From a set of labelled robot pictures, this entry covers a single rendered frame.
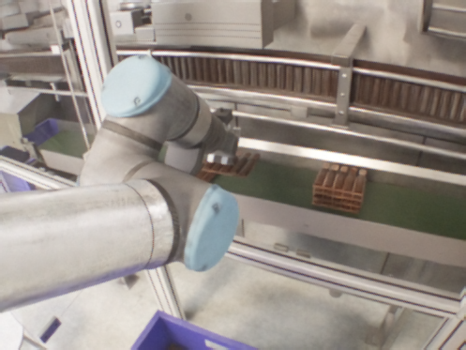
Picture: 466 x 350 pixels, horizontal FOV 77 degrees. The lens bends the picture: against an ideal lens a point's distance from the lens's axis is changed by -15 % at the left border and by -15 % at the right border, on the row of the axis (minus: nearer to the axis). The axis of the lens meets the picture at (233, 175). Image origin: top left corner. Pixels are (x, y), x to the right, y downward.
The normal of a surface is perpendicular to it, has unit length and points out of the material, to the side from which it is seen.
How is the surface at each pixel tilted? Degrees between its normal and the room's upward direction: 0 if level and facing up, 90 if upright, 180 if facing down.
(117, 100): 40
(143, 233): 71
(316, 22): 90
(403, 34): 90
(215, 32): 90
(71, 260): 81
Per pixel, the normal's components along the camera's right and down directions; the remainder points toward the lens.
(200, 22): -0.43, 0.55
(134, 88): -0.33, -0.28
